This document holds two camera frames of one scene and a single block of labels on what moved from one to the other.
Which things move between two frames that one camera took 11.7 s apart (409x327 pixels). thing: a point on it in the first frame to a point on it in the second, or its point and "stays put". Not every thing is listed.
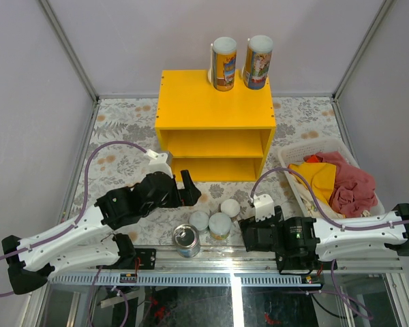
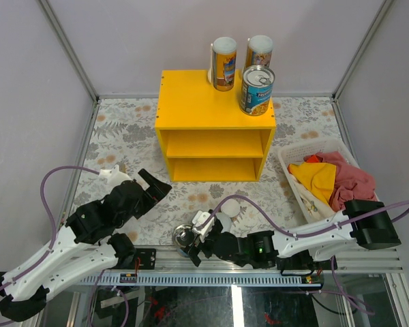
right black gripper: [251, 222] to [204, 245]
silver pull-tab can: [186, 238] stays put
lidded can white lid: [230, 207] stays put
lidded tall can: [223, 61] stays put
